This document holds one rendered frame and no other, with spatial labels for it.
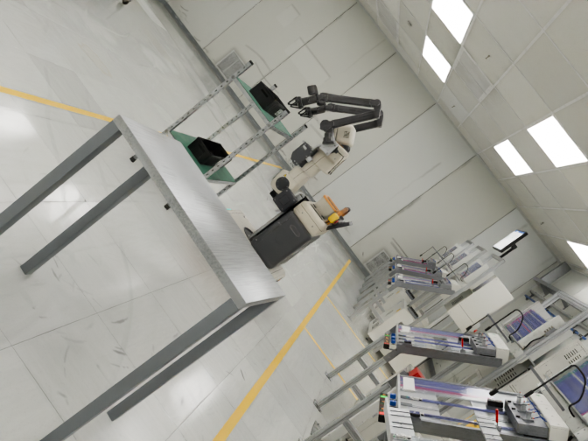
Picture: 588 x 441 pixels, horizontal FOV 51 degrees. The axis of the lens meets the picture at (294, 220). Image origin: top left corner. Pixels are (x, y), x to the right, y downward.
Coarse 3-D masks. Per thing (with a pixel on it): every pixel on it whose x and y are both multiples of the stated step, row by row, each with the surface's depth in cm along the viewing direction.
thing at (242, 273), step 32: (128, 128) 187; (64, 160) 191; (160, 160) 193; (192, 160) 229; (32, 192) 193; (128, 192) 232; (192, 192) 200; (0, 224) 195; (192, 224) 180; (224, 224) 209; (32, 256) 238; (224, 256) 185; (256, 256) 218; (256, 288) 192; (224, 320) 177; (160, 352) 179; (192, 352) 220; (128, 384) 181; (160, 384) 222
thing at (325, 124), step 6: (378, 108) 425; (360, 114) 429; (366, 114) 428; (372, 114) 427; (378, 114) 425; (324, 120) 431; (336, 120) 432; (342, 120) 431; (348, 120) 431; (354, 120) 430; (360, 120) 429; (366, 120) 430; (324, 126) 431; (330, 126) 430; (336, 126) 432
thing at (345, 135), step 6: (342, 126) 444; (348, 126) 444; (336, 132) 446; (342, 132) 444; (348, 132) 444; (354, 132) 454; (336, 138) 445; (342, 138) 444; (348, 138) 444; (348, 144) 446
